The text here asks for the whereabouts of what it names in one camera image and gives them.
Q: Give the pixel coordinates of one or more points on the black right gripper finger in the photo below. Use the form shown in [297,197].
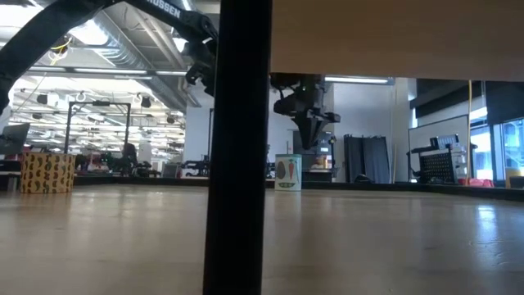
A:
[305,131]
[315,131]

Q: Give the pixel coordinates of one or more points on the yellow patterned tin can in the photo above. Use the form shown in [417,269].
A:
[47,172]

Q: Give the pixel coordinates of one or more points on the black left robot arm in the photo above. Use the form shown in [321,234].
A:
[37,37]

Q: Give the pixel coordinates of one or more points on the black shelf side panel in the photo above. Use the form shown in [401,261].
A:
[239,164]

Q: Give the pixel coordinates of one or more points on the wooden shelf board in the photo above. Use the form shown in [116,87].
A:
[389,37]

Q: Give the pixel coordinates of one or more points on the black machine cabinet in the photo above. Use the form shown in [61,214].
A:
[317,176]

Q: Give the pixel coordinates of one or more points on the white vegetable label tin can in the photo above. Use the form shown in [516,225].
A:
[288,174]

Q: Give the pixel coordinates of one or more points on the long ceiling light bar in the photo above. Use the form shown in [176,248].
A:
[110,71]
[356,80]

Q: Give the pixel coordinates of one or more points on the black curtain panels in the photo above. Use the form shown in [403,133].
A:
[368,160]

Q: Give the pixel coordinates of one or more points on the person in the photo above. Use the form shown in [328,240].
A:
[130,155]

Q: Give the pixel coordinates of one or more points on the whiteboard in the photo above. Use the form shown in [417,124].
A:
[442,127]

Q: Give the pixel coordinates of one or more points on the red bin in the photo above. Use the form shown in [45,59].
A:
[477,183]

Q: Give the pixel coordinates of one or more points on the computer monitor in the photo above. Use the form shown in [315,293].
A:
[14,139]

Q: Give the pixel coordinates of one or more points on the silver corrugated ventilation duct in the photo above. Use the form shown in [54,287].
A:
[123,53]

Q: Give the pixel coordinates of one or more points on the black metal stand frame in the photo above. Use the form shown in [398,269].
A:
[98,103]

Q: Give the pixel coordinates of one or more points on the glass window wall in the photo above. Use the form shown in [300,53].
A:
[483,151]

